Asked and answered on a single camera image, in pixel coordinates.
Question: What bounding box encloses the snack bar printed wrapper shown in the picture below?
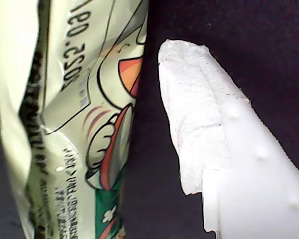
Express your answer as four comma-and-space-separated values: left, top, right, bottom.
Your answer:
0, 0, 150, 239

